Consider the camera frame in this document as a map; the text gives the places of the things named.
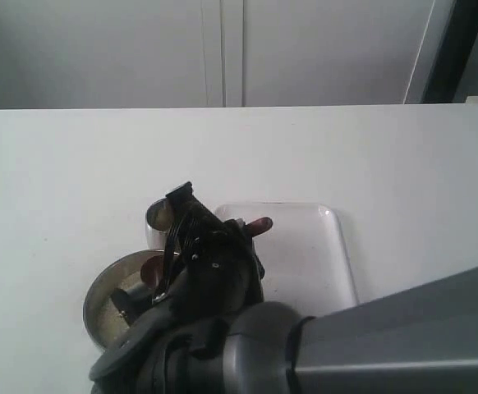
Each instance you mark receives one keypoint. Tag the brown wooden spoon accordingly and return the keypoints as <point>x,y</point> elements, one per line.
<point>151,271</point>

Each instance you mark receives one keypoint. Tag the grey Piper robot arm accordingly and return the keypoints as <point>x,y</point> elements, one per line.
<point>212,333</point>

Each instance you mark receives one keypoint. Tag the dark door frame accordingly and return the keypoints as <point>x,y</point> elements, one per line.
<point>454,51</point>

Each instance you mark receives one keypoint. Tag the wide steel rice bowl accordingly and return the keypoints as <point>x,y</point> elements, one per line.
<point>99,295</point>

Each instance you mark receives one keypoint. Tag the white plastic tray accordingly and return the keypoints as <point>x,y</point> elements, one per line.
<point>304,256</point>

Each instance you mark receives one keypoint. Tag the small steel cup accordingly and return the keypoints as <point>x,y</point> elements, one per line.
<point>158,220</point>

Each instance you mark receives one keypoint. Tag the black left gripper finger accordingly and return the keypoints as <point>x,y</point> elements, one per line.
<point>125,305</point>

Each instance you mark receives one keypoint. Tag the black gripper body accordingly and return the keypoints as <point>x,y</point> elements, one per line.
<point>223,268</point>

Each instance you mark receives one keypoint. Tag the beige granular powder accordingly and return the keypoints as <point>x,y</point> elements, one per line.
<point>109,323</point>

